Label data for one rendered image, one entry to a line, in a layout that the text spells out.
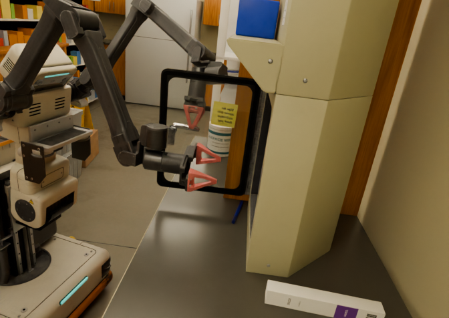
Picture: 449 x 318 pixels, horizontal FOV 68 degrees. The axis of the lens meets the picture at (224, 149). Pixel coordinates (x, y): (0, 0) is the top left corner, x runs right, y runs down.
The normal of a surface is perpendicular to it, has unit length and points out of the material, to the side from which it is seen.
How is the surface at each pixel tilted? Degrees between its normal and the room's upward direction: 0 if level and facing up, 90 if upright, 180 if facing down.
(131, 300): 0
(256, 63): 90
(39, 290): 0
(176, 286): 0
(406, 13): 90
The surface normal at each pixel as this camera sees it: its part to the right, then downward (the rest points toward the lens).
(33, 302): 0.11, -0.92
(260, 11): -0.07, 0.36
